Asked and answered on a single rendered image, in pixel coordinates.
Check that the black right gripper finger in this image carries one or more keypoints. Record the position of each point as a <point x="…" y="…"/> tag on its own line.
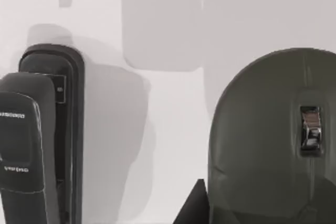
<point x="196" y="205"/>

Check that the dark grey computer mouse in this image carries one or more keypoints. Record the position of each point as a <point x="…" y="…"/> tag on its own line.
<point x="267" y="140"/>

